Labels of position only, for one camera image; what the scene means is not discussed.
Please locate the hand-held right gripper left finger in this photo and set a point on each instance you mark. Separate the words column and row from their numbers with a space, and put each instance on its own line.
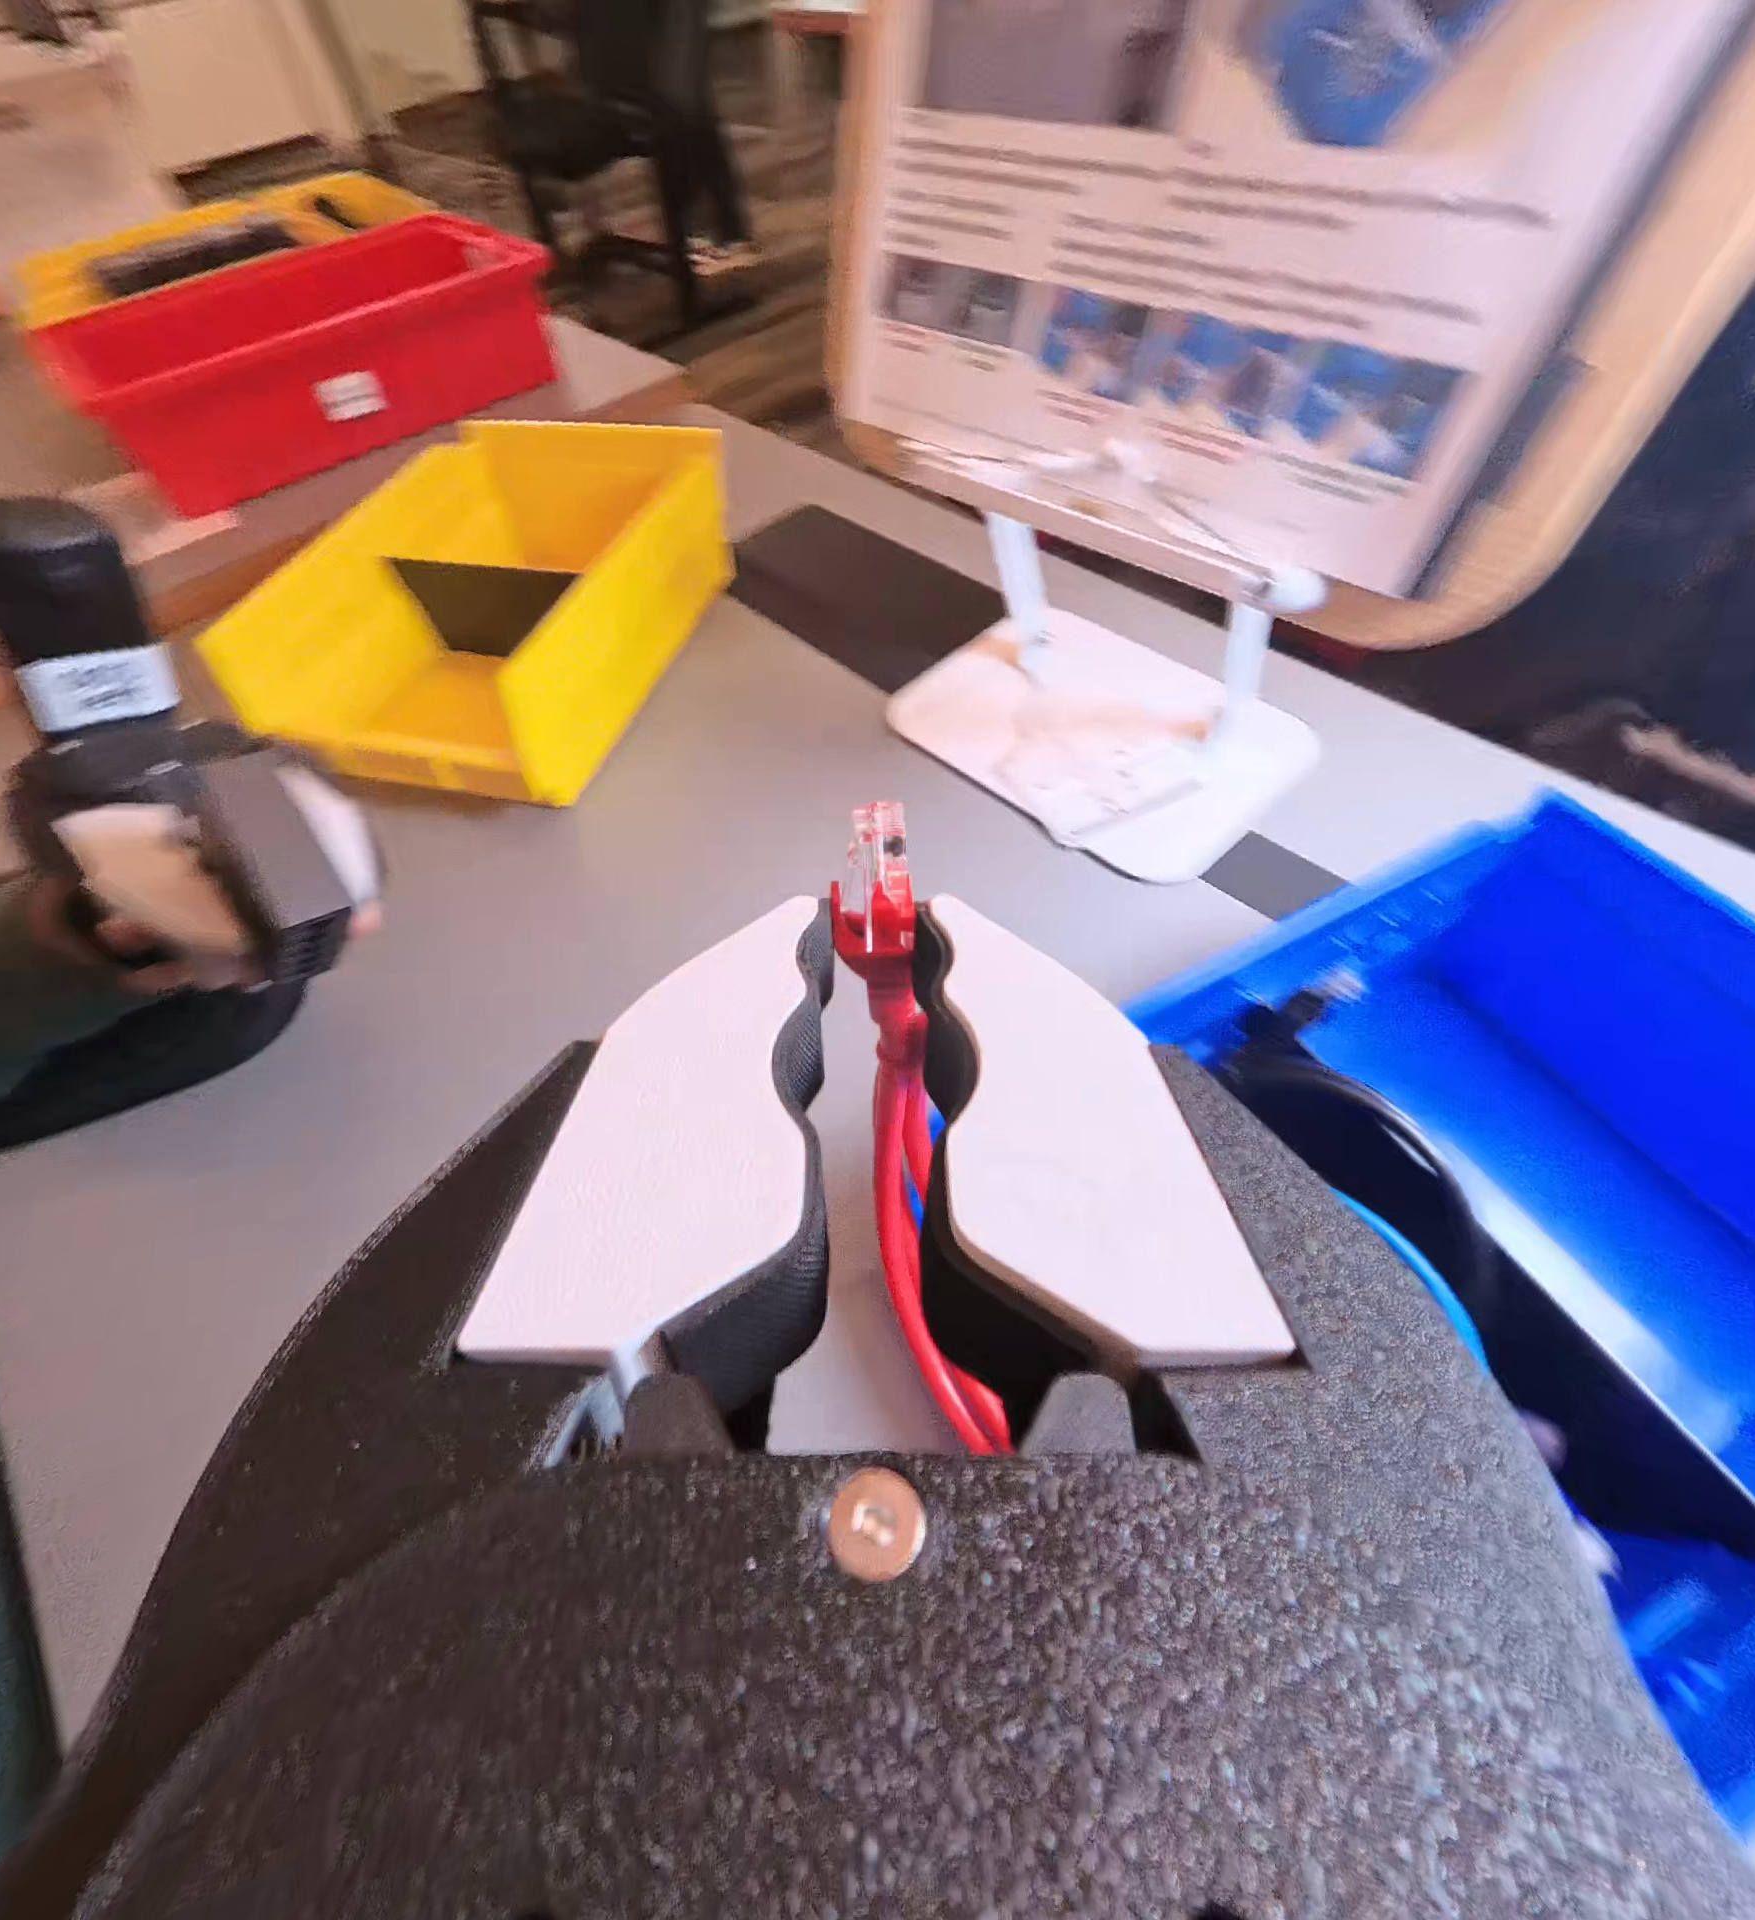
column 652, row 1170

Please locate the black office chair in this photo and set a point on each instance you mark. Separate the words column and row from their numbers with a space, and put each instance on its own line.
column 622, row 136

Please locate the yellow plastic bin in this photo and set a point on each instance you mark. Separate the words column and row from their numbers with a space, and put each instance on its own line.
column 607, row 677
column 59, row 276

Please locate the white cabinet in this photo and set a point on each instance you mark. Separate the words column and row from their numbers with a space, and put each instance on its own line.
column 293, row 75

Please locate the person's left hand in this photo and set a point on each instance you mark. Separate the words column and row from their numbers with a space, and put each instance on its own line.
column 112, row 960

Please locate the blue plastic bin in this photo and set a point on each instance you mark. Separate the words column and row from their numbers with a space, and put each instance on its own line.
column 1643, row 1050

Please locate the red plastic bin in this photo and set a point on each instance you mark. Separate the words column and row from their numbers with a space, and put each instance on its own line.
column 247, row 405

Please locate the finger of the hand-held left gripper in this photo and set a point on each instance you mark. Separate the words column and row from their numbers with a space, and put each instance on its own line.
column 337, row 848
column 151, row 877

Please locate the instruction sign board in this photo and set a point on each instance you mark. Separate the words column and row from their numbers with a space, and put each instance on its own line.
column 1193, row 302

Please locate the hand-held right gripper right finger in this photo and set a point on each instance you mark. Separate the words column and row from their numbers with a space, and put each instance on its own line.
column 1103, row 1185

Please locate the white sign stand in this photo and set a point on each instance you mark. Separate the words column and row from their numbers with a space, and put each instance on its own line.
column 1119, row 750

